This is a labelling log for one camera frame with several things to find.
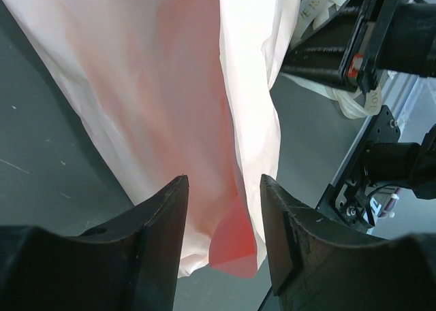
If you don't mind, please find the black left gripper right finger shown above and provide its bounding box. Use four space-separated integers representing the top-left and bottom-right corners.
260 175 435 310

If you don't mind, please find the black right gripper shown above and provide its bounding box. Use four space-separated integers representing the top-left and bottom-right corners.
281 0 435 93

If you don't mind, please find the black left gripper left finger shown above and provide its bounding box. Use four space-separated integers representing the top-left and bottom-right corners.
1 176 189 310

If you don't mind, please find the cream printed ribbon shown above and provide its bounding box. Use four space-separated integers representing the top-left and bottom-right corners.
283 0 382 119

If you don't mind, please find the pink wrapping paper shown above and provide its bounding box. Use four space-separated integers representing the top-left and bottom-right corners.
2 0 300 278

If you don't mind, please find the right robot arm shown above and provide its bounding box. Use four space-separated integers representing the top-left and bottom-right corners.
281 0 435 199

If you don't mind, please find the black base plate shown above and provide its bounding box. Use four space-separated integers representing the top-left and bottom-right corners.
315 105 401 232

